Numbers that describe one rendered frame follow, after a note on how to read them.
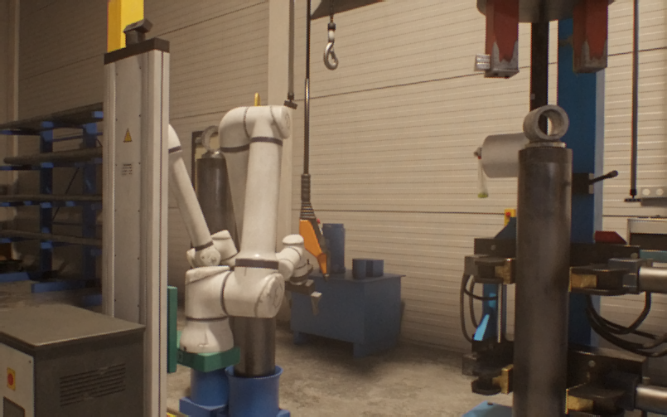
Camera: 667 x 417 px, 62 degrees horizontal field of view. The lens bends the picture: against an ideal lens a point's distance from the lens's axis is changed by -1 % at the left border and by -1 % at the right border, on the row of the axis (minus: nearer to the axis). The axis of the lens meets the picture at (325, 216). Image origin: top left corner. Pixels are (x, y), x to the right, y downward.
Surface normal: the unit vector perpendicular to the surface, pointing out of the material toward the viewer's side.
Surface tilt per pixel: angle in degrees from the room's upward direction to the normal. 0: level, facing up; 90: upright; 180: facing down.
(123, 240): 90
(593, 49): 90
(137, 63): 90
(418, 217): 90
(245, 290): 80
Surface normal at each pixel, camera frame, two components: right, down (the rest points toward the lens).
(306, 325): -0.64, 0.00
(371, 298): 0.77, 0.02
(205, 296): -0.28, 0.03
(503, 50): 0.05, 0.02
